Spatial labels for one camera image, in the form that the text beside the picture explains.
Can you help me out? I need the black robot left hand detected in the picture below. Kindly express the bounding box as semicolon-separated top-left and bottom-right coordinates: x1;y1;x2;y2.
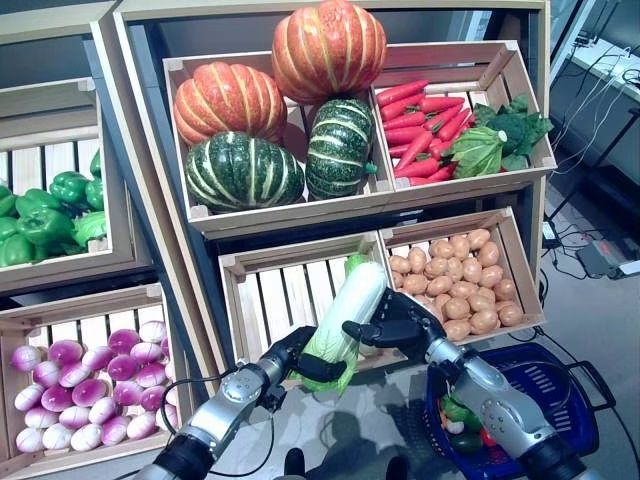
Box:
259;324;349;389

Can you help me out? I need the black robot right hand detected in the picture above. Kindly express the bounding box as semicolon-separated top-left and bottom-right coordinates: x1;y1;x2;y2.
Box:
341;287;447;362

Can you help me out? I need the green white napa cabbage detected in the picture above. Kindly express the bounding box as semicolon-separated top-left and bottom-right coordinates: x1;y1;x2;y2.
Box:
344;238;384;359
294;259;390;399

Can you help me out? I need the blue plastic shopping basket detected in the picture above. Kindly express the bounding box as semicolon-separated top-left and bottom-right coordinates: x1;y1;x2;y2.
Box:
422;342;617;480

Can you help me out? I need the wooden slatted crate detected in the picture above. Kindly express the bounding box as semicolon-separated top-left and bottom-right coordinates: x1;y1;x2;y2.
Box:
0;282;194;480
162;49;396;241
0;77;139;296
218;230;409;381
372;39;559;194
378;206;547;346

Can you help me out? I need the green crinkly lettuce ball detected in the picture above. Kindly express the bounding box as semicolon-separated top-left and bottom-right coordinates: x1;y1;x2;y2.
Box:
439;394;471;421

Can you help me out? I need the dark green cucumber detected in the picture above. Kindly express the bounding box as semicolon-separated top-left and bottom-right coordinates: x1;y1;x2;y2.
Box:
449;432;485;454

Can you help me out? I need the green lettuce with white stem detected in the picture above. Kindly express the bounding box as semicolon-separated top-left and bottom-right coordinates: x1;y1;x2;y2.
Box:
442;126;509;180

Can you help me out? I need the green striped pumpkin with stem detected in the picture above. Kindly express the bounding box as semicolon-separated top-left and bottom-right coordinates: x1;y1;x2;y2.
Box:
304;97;379;201

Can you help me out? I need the wide green striped pumpkin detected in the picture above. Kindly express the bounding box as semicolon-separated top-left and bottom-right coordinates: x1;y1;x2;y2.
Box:
184;130;306;214

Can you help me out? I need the gray box device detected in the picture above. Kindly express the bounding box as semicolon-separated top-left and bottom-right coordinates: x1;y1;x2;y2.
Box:
574;238;631;279

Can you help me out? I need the dark green leafy broccoli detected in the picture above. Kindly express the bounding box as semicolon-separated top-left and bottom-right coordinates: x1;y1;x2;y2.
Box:
472;94;554;171

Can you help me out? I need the light green lettuce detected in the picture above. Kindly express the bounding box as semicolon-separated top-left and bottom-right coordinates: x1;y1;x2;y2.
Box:
72;209;108;249

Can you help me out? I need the large orange striped pumpkin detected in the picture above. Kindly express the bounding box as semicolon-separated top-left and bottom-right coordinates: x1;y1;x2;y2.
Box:
271;0;389;106

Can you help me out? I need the white desk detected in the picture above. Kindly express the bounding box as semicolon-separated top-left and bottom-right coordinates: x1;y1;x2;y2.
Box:
569;37;640;101

